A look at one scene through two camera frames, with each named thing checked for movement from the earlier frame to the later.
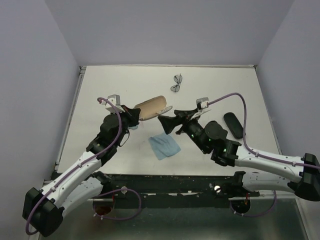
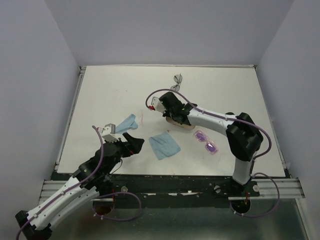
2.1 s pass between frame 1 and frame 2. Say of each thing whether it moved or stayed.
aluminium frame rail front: stayed
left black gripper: moved
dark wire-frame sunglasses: stayed
